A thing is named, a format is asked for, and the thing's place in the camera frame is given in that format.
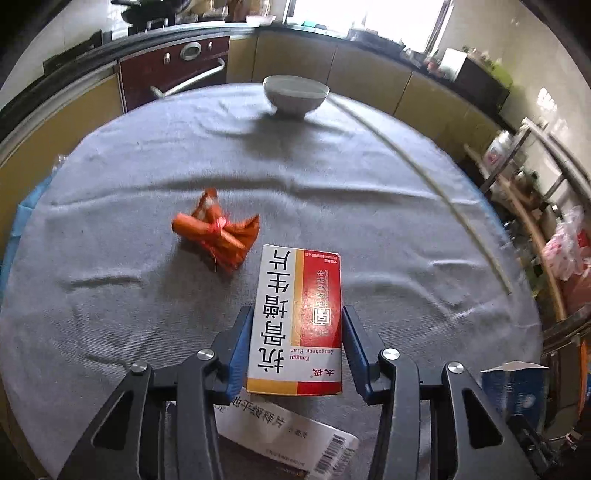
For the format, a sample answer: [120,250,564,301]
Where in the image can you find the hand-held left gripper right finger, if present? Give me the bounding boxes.
[342,305,541,480]

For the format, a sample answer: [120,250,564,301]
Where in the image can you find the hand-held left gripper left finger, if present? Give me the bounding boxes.
[55,305,254,480]

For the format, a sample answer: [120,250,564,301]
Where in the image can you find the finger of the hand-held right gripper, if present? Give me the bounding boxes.
[505,413,561,480]

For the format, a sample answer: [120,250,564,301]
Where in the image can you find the blue white carton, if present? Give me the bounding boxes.
[480,361,551,428]

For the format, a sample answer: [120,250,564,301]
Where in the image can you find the red white medicine box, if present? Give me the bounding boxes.
[246,244,345,397]

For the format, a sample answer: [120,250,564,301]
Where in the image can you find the orange wrapper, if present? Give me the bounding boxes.
[172,188,260,277]

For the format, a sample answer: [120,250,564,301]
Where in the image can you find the pink white plastic bag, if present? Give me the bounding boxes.
[540,205,591,282]

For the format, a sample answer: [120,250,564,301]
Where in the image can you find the grey tablecloth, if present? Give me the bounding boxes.
[0,82,543,480]

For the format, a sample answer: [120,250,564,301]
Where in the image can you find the metal storage rack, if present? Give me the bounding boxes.
[464,117,591,416]

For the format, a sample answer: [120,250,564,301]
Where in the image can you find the white plastic jug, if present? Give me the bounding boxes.
[482,131,513,174]

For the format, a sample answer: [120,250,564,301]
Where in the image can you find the blue undercloth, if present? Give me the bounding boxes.
[0,175,51,259]

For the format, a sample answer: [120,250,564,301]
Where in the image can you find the white bowl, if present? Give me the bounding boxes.
[262,75,331,119]

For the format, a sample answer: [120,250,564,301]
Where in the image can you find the yellow base cabinets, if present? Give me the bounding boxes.
[0,32,504,185]

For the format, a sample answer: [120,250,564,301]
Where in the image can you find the dark red oven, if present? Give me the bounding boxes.
[117,36,230,114]

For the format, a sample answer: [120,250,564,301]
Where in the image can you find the microwave oven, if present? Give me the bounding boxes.
[441,48,511,116]

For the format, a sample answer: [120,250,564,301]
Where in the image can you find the green plastic bag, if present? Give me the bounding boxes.
[485,60,513,90]

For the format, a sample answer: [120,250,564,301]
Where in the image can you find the black kitchen countertop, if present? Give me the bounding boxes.
[0,21,513,134]

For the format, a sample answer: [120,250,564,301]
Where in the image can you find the window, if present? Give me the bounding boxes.
[293,0,451,44]

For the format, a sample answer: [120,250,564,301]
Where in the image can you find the gas stove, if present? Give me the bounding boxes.
[44,30,105,75]

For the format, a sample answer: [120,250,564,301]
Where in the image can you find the black wok with lid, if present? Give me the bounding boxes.
[111,0,178,26]

